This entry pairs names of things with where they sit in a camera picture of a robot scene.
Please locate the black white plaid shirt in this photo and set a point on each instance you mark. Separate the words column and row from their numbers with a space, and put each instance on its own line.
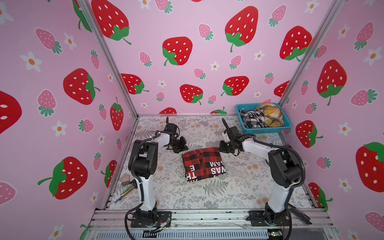
column 253, row 119

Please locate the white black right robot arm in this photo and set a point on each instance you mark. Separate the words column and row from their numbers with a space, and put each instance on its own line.
column 287, row 169

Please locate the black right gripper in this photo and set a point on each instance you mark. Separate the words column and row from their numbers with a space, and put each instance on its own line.
column 221, row 147

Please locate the red black plaid shirt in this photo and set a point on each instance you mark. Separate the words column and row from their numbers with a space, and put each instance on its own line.
column 203, row 164

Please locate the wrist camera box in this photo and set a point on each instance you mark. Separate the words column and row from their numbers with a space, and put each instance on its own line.
column 232, row 134
column 172, row 129

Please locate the small brown block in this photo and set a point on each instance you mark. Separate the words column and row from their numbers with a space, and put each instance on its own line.
column 125, row 180

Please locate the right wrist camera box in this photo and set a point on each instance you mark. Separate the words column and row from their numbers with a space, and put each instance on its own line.
column 232, row 134

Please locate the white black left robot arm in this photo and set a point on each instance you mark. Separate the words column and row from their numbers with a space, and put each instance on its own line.
column 142, row 165

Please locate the teal plastic laundry basket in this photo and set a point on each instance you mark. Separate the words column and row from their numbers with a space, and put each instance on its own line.
column 252, row 107

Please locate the yellow plaid shirt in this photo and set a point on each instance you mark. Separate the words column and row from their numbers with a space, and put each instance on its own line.
column 271, row 115

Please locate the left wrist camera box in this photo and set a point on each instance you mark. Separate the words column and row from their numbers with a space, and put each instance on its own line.
column 172, row 129

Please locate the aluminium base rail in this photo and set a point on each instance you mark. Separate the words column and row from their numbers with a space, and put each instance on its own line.
column 229, row 224

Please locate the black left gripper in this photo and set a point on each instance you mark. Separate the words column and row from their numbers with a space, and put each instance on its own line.
column 182, row 146

